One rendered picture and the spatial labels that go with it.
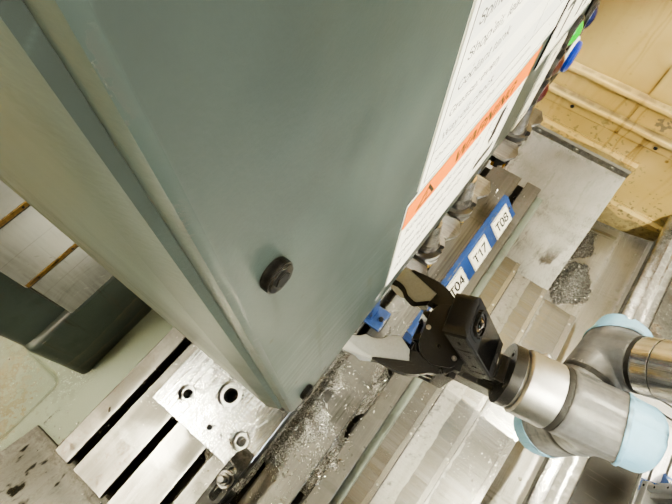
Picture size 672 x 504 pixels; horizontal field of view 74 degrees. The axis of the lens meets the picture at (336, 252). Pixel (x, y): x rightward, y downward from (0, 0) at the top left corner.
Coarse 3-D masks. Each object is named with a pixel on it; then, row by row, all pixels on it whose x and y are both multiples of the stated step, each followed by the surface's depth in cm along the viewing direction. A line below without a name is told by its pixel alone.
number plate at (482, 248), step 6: (480, 240) 108; (486, 240) 109; (480, 246) 108; (486, 246) 110; (474, 252) 107; (480, 252) 108; (486, 252) 110; (468, 258) 106; (474, 258) 107; (480, 258) 109; (474, 264) 107; (480, 264) 109; (474, 270) 108
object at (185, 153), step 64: (0, 0) 4; (64, 0) 4; (128, 0) 5; (192, 0) 5; (256, 0) 6; (320, 0) 8; (384, 0) 9; (448, 0) 12; (0, 64) 5; (64, 64) 5; (128, 64) 5; (192, 64) 6; (256, 64) 7; (320, 64) 9; (384, 64) 11; (448, 64) 15; (0, 128) 9; (64, 128) 6; (128, 128) 6; (192, 128) 7; (256, 128) 8; (320, 128) 10; (384, 128) 14; (64, 192) 10; (128, 192) 7; (192, 192) 8; (256, 192) 9; (320, 192) 12; (384, 192) 18; (128, 256) 12; (192, 256) 9; (256, 256) 11; (320, 256) 16; (384, 256) 26; (192, 320) 14; (256, 320) 14; (320, 320) 21; (256, 384) 23
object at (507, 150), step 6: (504, 144) 88; (510, 144) 88; (516, 144) 88; (498, 150) 87; (504, 150) 87; (510, 150) 87; (516, 150) 87; (498, 156) 87; (504, 156) 86; (510, 156) 87
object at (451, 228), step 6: (444, 216) 80; (450, 216) 80; (444, 222) 80; (450, 222) 80; (456, 222) 80; (444, 228) 79; (450, 228) 79; (456, 228) 79; (444, 234) 79; (450, 234) 79; (456, 234) 79
